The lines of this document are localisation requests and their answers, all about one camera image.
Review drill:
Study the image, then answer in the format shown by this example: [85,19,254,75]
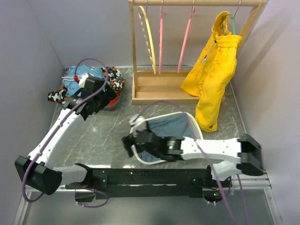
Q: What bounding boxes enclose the light blue shorts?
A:
[63,64,105,97]

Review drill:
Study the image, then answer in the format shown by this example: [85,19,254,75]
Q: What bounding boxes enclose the pink hanger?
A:
[158,6,164,74]
[177,6,195,73]

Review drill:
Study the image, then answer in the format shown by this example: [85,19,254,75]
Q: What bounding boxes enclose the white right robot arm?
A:
[122,130,264,187]

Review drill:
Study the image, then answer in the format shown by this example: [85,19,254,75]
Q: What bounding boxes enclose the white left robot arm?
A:
[15,77,117,195]

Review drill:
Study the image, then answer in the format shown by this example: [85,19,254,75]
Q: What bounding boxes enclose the orange black patterned shorts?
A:
[47,67,126,104]

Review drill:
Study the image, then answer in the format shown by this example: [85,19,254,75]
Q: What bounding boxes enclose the yellow shorts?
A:
[180,11,242,132]

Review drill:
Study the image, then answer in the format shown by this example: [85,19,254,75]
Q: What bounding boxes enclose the yellow hanger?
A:
[138,6,157,74]

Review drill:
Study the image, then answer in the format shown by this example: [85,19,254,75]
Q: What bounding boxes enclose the green hanger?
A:
[219,13,237,36]

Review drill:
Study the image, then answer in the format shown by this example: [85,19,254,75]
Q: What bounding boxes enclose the grey-blue cloth in basket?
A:
[138,113,193,165]

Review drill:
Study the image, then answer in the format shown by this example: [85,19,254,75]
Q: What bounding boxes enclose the grey bin with red cloth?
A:
[103,90,121,111]

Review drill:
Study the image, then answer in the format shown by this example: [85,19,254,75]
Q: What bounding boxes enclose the white perforated laundry basket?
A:
[131,112,203,165]

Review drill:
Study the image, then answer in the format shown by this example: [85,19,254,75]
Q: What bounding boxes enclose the wooden clothes rack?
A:
[128,0,267,105]

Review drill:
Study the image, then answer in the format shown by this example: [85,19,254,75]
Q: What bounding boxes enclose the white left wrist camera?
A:
[78,72,93,88]

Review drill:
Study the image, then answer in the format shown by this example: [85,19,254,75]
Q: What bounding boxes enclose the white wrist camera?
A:
[78,72,93,88]
[128,114,147,132]

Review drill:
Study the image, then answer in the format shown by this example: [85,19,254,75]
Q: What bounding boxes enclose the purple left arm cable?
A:
[22,58,110,209]

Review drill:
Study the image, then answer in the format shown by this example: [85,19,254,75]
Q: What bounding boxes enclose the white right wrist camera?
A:
[128,114,147,132]

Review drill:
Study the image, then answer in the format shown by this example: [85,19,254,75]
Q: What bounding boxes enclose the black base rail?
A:
[66,168,218,198]

